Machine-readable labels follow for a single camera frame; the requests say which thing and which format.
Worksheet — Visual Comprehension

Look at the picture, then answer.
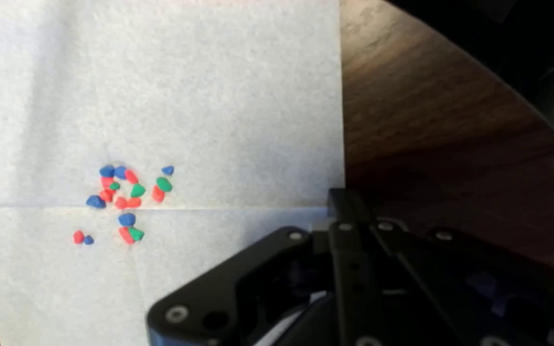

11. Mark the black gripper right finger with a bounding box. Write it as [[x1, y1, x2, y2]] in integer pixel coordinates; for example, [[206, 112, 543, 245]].
[[353, 189, 554, 346]]

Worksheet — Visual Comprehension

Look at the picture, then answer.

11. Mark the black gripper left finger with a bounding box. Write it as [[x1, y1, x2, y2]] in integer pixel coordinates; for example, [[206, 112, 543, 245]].
[[145, 187, 364, 346]]

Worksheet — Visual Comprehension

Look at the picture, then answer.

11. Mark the small pile of colourful beads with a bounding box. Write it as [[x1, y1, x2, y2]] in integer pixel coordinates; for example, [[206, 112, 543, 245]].
[[72, 164, 178, 249]]

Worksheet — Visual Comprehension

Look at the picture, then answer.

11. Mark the large white paper towel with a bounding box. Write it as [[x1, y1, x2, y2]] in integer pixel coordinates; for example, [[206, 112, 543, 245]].
[[0, 0, 347, 346]]

